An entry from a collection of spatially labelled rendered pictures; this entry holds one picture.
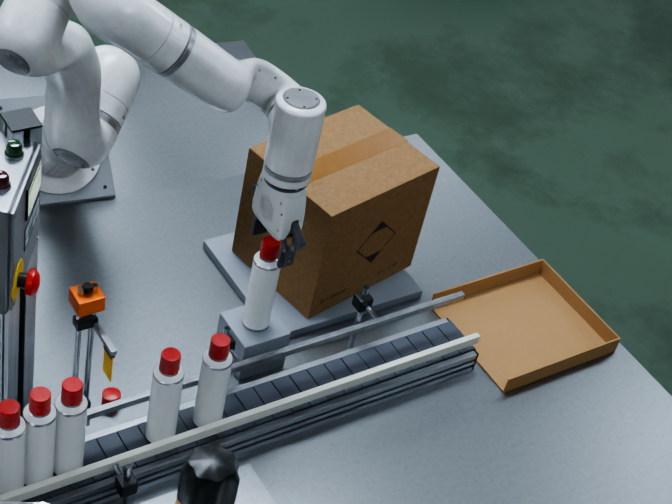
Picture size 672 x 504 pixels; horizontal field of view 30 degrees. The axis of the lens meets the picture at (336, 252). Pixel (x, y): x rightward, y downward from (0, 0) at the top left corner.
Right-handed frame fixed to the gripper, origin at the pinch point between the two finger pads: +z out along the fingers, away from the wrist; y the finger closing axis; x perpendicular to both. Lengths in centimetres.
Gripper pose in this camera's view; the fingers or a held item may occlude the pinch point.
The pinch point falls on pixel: (272, 245)
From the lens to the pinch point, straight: 222.6
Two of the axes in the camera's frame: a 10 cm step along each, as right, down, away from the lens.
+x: 8.3, -2.3, 5.0
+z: -1.8, 7.4, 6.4
